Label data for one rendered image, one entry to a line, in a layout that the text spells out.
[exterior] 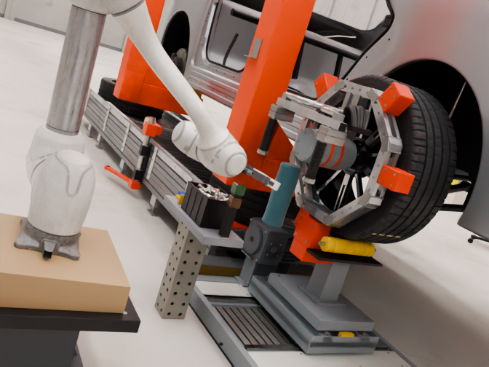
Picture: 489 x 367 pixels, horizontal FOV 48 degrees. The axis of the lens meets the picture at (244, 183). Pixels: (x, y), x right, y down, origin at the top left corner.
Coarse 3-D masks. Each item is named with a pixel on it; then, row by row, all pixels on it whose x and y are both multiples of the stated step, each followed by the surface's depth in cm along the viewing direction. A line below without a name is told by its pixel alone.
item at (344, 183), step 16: (368, 128) 215; (368, 144) 211; (368, 160) 211; (320, 176) 237; (336, 176) 225; (352, 176) 218; (368, 176) 209; (320, 192) 232; (336, 192) 238; (352, 192) 244; (336, 208) 222
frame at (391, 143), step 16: (320, 96) 225; (336, 96) 222; (368, 96) 200; (320, 112) 230; (384, 112) 193; (304, 128) 231; (384, 128) 191; (384, 144) 189; (400, 144) 190; (384, 160) 189; (304, 192) 231; (368, 192) 192; (384, 192) 194; (304, 208) 222; (320, 208) 216; (352, 208) 198; (368, 208) 197; (336, 224) 207
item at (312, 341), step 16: (256, 288) 246; (272, 288) 245; (272, 304) 234; (288, 304) 233; (288, 320) 223; (304, 320) 222; (304, 336) 213; (320, 336) 211; (336, 336) 215; (352, 336) 220; (368, 336) 225; (320, 352) 214; (336, 352) 218; (352, 352) 223; (368, 352) 228
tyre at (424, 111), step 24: (432, 96) 212; (408, 120) 193; (432, 120) 197; (408, 144) 191; (432, 144) 193; (408, 168) 190; (432, 168) 193; (312, 192) 233; (432, 192) 197; (360, 216) 206; (384, 216) 196; (408, 216) 199; (432, 216) 203; (360, 240) 216; (384, 240) 213
